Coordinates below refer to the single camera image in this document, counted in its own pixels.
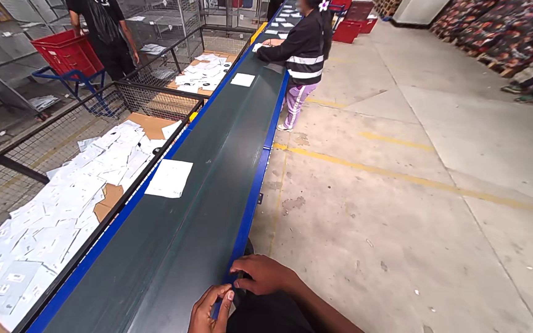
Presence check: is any white pillar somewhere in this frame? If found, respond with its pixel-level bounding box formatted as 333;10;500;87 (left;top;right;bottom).
392;0;452;27

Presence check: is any blue metal trolley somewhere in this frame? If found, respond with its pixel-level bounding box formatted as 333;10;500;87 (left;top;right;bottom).
32;66;125;118

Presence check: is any large white packet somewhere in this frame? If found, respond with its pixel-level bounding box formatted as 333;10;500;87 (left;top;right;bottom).
144;159;193;199

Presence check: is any pile of dark wrapped bundles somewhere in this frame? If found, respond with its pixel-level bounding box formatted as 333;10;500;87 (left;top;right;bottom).
429;0;533;78

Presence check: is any row of white packets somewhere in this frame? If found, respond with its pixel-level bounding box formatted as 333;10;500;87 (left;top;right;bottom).
265;2;304;40

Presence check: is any blue-edged conveyor belt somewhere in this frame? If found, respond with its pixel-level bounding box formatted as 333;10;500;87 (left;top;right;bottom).
27;0;305;333

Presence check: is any person's right hand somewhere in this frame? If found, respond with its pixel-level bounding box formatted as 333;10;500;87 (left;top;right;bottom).
230;254;299;296

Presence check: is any person's left hand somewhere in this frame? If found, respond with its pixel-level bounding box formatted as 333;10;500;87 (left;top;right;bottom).
188;284;235;333

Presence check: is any pile of brown bundles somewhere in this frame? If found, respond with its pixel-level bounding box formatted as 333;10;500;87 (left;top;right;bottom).
372;0;403;19

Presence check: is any grey metal wire shelving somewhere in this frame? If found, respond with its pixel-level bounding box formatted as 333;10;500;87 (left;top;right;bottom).
0;0;272;122

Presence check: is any dark red plastic crate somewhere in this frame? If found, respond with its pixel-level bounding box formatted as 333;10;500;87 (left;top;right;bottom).
347;0;375;20

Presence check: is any small white packet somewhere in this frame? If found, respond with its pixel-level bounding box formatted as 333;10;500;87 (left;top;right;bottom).
231;73;256;88

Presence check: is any black wire mesh cage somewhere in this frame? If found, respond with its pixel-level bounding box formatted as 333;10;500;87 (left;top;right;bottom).
121;25;259;96
0;81;208;333

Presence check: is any heap of white packets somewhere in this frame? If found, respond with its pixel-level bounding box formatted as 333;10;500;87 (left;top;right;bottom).
175;53;233;92
0;120;183;330

